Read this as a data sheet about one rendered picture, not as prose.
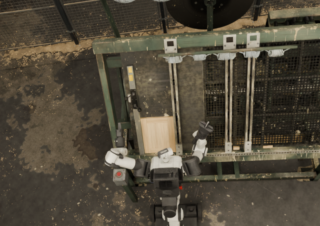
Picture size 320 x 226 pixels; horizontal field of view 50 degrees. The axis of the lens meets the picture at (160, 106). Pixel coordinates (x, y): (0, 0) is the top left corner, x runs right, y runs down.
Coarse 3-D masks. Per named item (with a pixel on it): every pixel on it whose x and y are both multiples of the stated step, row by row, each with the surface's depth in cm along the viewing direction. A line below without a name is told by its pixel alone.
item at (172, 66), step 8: (168, 40) 278; (168, 48) 282; (176, 48) 281; (176, 72) 297; (176, 80) 299; (176, 88) 303; (176, 96) 307; (176, 104) 311; (176, 112) 319; (176, 120) 320; (176, 128) 324; (176, 136) 328; (176, 144) 333; (176, 152) 337
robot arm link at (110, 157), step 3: (108, 153) 281; (111, 153) 278; (108, 156) 279; (111, 156) 278; (114, 156) 278; (117, 156) 280; (105, 159) 282; (108, 159) 279; (111, 159) 278; (114, 159) 279; (105, 162) 280; (108, 162) 279; (111, 162) 279; (114, 162) 281
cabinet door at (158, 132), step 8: (144, 120) 328; (152, 120) 327; (160, 120) 327; (168, 120) 326; (144, 128) 332; (152, 128) 332; (160, 128) 331; (168, 128) 330; (144, 136) 336; (152, 136) 336; (160, 136) 336; (168, 136) 335; (144, 144) 341; (152, 144) 341; (160, 144) 340; (168, 144) 340; (152, 152) 345
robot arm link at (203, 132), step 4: (200, 124) 277; (204, 124) 278; (200, 128) 279; (204, 128) 276; (208, 128) 276; (212, 128) 277; (200, 132) 282; (204, 132) 280; (208, 132) 276; (200, 136) 282; (204, 136) 282
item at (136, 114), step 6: (132, 66) 299; (132, 72) 302; (132, 84) 307; (138, 114) 322; (138, 120) 325; (138, 126) 329; (138, 132) 332; (138, 138) 336; (138, 144) 339; (144, 150) 344
